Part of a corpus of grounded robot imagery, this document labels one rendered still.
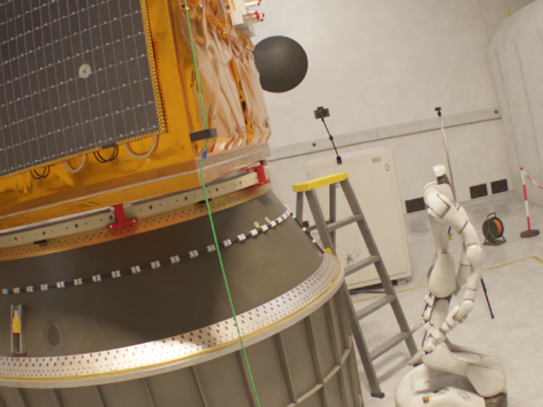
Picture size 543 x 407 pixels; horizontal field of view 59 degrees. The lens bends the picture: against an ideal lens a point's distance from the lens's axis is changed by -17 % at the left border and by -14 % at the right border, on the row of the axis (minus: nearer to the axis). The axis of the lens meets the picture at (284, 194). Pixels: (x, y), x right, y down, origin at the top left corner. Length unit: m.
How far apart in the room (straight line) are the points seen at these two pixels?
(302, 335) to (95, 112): 1.21
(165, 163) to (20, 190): 0.62
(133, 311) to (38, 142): 0.71
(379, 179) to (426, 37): 4.82
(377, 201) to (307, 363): 3.86
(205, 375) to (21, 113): 1.18
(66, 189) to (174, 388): 0.82
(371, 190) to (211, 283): 4.07
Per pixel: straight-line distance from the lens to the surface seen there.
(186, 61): 1.84
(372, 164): 5.99
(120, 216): 2.08
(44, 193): 2.02
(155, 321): 2.02
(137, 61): 1.80
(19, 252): 2.30
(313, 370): 2.39
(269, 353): 2.17
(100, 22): 1.89
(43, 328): 2.15
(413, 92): 10.11
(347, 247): 6.09
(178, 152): 1.79
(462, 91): 10.33
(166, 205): 2.14
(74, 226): 2.11
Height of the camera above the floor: 1.83
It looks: 5 degrees down
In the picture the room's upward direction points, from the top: 12 degrees counter-clockwise
